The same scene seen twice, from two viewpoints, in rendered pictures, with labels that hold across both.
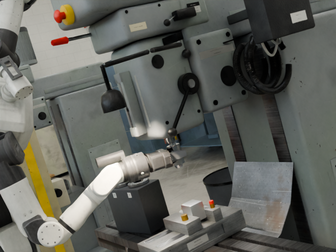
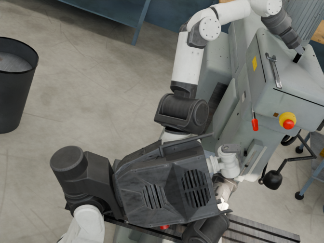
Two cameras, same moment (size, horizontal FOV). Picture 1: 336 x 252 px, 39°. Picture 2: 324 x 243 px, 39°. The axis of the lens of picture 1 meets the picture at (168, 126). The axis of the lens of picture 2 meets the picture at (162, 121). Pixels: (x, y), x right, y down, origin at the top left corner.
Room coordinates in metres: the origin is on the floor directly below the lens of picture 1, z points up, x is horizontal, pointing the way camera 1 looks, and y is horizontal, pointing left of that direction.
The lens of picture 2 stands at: (1.25, 1.74, 2.55)
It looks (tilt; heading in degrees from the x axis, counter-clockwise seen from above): 34 degrees down; 293
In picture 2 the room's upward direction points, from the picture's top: 23 degrees clockwise
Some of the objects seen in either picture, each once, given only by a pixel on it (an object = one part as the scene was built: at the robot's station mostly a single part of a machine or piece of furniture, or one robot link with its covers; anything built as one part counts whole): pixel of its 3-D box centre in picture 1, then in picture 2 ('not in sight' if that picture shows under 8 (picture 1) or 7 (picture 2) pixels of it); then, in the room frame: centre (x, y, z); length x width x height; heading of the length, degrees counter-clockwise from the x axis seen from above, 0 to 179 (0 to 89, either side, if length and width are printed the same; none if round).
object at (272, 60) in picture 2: not in sight; (274, 70); (1.60, 0.19, 1.89); 0.24 x 0.04 x 0.01; 123
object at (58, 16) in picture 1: (60, 16); (288, 123); (1.45, 0.22, 1.76); 0.04 x 0.03 x 0.04; 32
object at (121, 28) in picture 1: (148, 24); (269, 98); (1.61, -0.03, 1.68); 0.34 x 0.24 x 0.10; 122
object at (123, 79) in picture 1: (130, 104); (247, 160); (1.53, 0.10, 1.45); 0.04 x 0.04 x 0.21; 32
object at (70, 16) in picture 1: (67, 14); (287, 120); (1.47, 0.20, 1.76); 0.06 x 0.02 x 0.06; 32
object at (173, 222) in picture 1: (182, 223); not in sight; (1.55, 0.05, 1.01); 0.15 x 0.06 x 0.04; 30
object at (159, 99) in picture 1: (157, 87); (248, 140); (1.59, 0.00, 1.47); 0.21 x 0.19 x 0.32; 32
